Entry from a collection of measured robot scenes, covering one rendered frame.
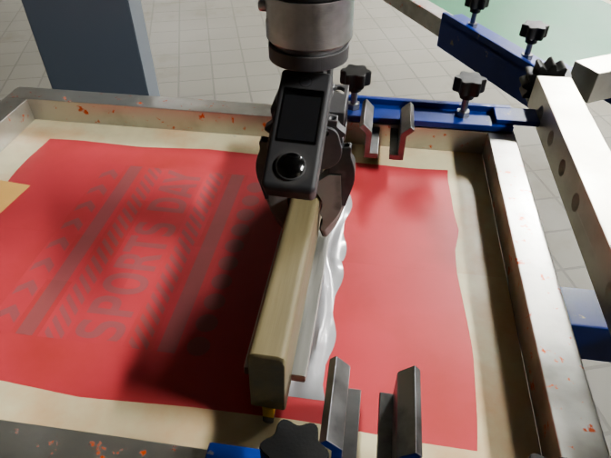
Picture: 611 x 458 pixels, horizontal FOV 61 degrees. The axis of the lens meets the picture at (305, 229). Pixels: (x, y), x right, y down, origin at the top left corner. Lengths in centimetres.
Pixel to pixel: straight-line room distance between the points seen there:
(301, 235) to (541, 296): 25
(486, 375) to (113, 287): 40
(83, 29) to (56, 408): 74
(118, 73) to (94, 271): 57
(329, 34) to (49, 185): 48
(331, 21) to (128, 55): 71
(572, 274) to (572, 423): 166
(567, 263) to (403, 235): 156
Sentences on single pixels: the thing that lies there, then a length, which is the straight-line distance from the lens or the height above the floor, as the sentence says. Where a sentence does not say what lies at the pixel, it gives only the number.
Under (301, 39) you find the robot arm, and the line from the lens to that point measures 45.
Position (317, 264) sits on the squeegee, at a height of 99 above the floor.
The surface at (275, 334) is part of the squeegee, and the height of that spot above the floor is 105.
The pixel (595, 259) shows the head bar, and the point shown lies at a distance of 60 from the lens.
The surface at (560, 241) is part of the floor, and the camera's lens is 226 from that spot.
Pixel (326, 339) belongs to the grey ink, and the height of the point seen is 96.
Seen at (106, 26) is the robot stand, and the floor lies 102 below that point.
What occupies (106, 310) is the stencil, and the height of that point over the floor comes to 95.
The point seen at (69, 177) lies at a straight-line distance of 80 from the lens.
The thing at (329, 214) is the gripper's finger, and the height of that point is 103.
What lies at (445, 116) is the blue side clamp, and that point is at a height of 100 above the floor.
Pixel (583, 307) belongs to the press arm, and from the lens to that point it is 68.
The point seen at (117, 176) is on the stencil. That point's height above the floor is 95.
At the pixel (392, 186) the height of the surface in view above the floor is 95.
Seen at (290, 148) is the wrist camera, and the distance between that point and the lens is 44.
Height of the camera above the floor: 138
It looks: 42 degrees down
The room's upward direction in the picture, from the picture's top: straight up
